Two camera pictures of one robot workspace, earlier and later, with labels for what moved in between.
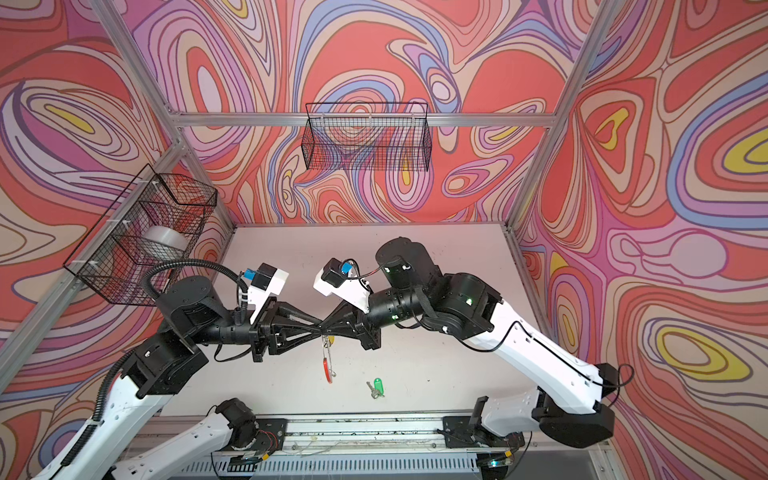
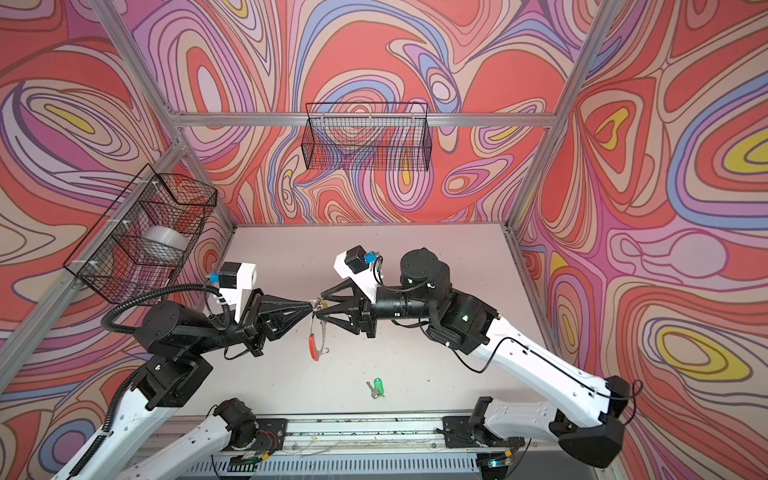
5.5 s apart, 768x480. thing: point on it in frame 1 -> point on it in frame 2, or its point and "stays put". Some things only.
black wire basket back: (372, 136) stays put
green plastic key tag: (378, 385) stays put
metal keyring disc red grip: (327, 370) -> (314, 347)
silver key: (374, 393) stays put
